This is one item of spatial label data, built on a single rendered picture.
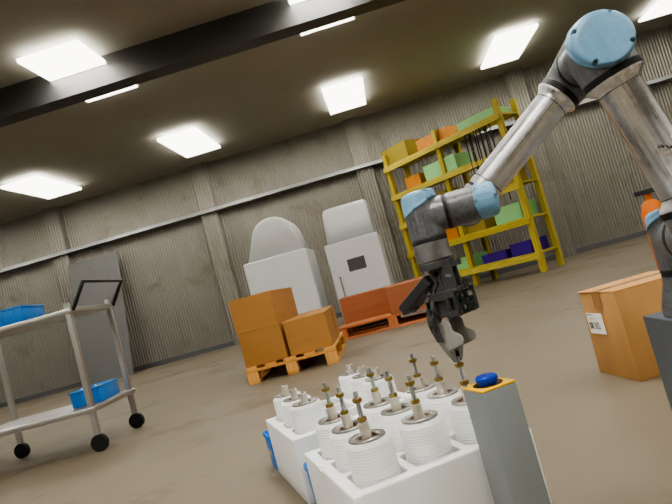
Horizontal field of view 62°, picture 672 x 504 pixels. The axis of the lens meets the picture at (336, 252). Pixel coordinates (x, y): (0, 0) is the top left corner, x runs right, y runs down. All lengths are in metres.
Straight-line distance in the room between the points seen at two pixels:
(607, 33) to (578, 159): 9.41
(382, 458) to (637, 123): 0.80
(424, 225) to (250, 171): 9.30
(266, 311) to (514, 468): 3.38
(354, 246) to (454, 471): 5.45
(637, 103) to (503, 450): 0.69
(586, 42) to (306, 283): 5.63
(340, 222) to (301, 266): 0.70
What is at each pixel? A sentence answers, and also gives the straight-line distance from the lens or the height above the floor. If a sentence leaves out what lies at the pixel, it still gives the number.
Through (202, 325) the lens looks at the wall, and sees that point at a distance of 10.52.
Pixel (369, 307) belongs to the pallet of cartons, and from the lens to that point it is 5.93.
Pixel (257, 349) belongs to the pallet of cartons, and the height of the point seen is 0.24.
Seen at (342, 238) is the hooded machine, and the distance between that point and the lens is 6.58.
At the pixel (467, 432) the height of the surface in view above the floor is 0.20.
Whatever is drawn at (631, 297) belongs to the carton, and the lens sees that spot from 2.05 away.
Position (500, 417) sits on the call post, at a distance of 1.03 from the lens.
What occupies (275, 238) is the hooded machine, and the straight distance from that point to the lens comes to 6.70.
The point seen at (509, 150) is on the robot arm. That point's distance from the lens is 1.31.
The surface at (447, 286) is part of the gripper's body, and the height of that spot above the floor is 0.49.
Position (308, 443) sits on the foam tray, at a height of 0.16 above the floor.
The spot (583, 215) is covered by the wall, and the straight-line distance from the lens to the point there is 10.50.
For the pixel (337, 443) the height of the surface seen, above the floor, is 0.23.
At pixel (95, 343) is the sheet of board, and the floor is 0.69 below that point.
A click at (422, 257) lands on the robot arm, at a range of 1.16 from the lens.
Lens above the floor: 0.55
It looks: 3 degrees up
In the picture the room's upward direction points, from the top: 15 degrees counter-clockwise
